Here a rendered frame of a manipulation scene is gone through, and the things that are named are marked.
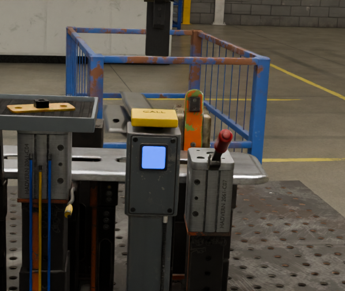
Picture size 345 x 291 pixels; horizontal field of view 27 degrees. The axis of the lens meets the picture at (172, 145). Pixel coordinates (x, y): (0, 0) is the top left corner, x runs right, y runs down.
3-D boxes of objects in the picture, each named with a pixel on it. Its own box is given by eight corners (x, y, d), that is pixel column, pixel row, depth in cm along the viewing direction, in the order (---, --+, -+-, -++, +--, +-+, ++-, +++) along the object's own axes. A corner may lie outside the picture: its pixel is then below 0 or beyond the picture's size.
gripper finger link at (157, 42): (171, 0, 92) (171, 1, 91) (168, 55, 94) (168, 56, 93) (147, -1, 92) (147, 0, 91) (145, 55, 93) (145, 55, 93)
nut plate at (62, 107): (68, 104, 98) (68, 96, 98) (76, 110, 95) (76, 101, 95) (6, 107, 95) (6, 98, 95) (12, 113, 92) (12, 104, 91)
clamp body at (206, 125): (202, 258, 166) (211, 102, 157) (209, 286, 151) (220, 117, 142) (156, 257, 165) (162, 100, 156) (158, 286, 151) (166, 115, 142)
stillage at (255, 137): (64, 183, 438) (65, 25, 414) (191, 181, 456) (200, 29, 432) (86, 265, 325) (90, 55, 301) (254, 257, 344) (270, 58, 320)
